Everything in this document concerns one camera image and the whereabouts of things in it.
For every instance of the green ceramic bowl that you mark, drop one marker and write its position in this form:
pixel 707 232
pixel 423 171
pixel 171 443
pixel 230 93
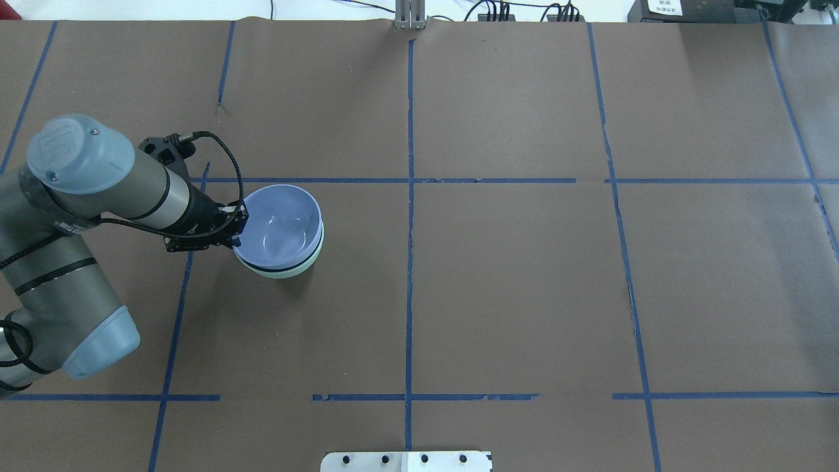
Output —
pixel 280 252

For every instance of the aluminium frame post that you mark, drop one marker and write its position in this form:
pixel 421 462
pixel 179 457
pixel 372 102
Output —
pixel 410 15

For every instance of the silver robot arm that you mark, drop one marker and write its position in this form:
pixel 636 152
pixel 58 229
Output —
pixel 78 175

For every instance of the black orange terminal block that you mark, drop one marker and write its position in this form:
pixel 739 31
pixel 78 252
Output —
pixel 496 12
pixel 562 13

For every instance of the blue ceramic bowl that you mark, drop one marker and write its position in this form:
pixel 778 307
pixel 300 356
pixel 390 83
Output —
pixel 282 205

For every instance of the black desktop computer box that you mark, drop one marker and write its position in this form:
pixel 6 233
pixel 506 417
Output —
pixel 699 12

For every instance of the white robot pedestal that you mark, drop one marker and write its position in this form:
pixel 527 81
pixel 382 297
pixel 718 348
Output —
pixel 434 460

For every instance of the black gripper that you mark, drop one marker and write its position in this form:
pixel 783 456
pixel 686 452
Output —
pixel 206 216

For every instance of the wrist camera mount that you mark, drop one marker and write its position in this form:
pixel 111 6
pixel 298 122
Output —
pixel 170 151

